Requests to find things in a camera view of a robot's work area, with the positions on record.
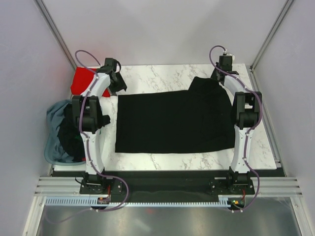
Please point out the right aluminium frame post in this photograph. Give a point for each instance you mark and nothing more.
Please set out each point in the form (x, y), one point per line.
(272, 32)

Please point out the grey blue t shirt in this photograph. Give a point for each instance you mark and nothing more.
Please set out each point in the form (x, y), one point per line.
(53, 118)

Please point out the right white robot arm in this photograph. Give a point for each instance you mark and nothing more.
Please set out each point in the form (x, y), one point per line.
(246, 115)

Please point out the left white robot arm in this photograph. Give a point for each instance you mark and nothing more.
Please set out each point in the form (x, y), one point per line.
(88, 116)

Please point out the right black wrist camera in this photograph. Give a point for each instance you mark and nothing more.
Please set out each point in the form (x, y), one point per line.
(226, 61)

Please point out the aluminium frame post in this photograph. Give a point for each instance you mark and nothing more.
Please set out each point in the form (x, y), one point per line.
(55, 31)
(272, 32)

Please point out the white slotted cable duct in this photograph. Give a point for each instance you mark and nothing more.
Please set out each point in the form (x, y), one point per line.
(106, 202)

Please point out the folded red t shirt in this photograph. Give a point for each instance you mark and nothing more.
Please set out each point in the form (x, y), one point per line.
(88, 82)

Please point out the black t shirt in basket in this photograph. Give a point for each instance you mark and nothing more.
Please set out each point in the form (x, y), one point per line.
(70, 138)

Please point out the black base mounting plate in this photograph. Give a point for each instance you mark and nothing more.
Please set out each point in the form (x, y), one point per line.
(160, 186)

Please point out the left aluminium frame post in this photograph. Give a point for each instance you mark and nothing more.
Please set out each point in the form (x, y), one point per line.
(55, 31)

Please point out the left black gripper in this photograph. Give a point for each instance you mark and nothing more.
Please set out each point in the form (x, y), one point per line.
(121, 85)

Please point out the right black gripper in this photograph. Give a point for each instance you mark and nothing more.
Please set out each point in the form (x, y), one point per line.
(213, 75)

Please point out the black t shirt with logo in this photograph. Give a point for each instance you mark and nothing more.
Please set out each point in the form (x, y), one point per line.
(195, 120)

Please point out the blue plastic laundry basket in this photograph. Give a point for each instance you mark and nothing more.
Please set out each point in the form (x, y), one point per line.
(54, 159)

